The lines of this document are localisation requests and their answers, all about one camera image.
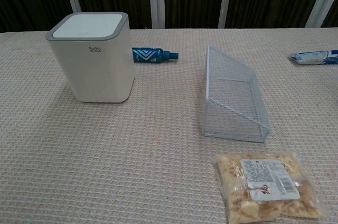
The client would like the blue spray bottle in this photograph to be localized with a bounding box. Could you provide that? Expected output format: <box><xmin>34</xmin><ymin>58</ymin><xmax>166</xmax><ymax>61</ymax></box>
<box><xmin>132</xmin><ymin>46</ymin><xmax>180</xmax><ymax>64</ymax></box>

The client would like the white wire mesh basket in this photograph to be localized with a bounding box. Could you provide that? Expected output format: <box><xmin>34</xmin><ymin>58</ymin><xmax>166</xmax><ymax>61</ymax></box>
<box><xmin>201</xmin><ymin>44</ymin><xmax>273</xmax><ymax>143</ymax></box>

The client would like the white bdo trash bin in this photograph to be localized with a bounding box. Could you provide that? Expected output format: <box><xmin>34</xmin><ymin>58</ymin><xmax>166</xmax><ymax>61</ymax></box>
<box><xmin>45</xmin><ymin>12</ymin><xmax>135</xmax><ymax>104</ymax></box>

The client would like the clear bag of snacks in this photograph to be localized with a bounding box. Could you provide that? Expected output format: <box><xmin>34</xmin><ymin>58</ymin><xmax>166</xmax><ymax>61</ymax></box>
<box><xmin>213</xmin><ymin>152</ymin><xmax>327</xmax><ymax>224</ymax></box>

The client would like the white and blue packet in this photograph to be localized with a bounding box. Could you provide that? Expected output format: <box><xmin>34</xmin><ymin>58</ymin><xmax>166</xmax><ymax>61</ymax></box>
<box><xmin>288</xmin><ymin>49</ymin><xmax>338</xmax><ymax>66</ymax></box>

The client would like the beige woven tablecloth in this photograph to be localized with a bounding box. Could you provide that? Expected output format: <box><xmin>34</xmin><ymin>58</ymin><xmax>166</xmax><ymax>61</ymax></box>
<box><xmin>0</xmin><ymin>26</ymin><xmax>338</xmax><ymax>224</ymax></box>

